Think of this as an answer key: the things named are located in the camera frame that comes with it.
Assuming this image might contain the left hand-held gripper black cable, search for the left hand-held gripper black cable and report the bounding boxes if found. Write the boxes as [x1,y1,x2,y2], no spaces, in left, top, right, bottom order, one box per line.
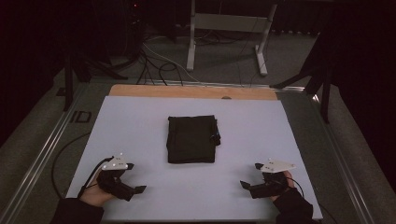
[50,132,115,200]

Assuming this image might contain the person's right hand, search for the person's right hand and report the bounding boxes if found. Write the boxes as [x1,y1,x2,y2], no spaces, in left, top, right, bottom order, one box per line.
[268,170,295,203]

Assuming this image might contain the hand-held gripper black cable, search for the hand-held gripper black cable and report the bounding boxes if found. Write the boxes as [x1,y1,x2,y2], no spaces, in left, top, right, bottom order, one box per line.
[293,176,339,224]
[50,132,115,200]

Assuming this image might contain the tangle of floor cables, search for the tangle of floor cables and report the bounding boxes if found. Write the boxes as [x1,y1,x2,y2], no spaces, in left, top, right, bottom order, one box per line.
[135,33,202,87]

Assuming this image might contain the metal floor rail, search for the metal floor rail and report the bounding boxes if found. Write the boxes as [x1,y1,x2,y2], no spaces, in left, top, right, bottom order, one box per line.
[306,89,375,224]
[0,83,89,224]

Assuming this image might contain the right hand-held gripper black cable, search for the right hand-held gripper black cable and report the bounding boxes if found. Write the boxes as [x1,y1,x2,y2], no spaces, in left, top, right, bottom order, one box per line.
[293,176,339,224]

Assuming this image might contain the black tripod stand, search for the black tripod stand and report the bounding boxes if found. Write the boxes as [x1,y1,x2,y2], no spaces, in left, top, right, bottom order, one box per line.
[63,55,129,113]
[269,31,332,124]

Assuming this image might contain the person's left hand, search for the person's left hand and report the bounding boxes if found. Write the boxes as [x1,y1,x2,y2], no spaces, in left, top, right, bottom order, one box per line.
[78,181,117,208]

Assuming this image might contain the white metal stand frame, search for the white metal stand frame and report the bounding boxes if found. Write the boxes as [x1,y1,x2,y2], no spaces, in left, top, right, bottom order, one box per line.
[185,0,278,77]

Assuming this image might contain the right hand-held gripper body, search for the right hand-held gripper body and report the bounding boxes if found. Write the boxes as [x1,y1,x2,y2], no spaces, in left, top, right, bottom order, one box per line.
[248,158,297,200]

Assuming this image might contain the black shorts with blue stripes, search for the black shorts with blue stripes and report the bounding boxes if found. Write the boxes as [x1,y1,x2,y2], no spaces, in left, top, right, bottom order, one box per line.
[166,114,222,165]

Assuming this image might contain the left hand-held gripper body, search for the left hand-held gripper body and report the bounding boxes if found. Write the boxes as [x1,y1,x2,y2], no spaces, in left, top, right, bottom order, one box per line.
[96,152,138,202]

